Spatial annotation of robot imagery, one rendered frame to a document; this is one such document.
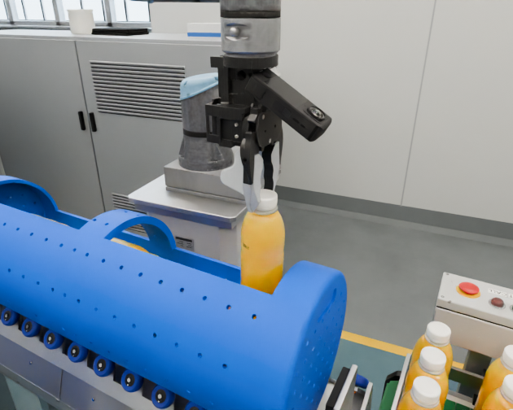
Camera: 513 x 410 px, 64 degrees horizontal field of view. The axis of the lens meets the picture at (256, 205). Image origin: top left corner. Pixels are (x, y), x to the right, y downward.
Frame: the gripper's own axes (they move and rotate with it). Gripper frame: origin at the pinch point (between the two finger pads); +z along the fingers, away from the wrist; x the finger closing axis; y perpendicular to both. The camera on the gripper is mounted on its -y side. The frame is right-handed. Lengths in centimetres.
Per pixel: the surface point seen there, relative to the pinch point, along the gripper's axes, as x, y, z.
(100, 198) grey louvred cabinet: -126, 194, 95
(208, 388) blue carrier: 14.9, 1.0, 24.6
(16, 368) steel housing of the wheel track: 15, 56, 50
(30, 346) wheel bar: 13, 52, 43
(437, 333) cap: -14.2, -26.9, 25.7
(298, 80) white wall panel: -263, 107, 29
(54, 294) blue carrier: 14.1, 34.7, 20.8
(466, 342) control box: -23, -32, 33
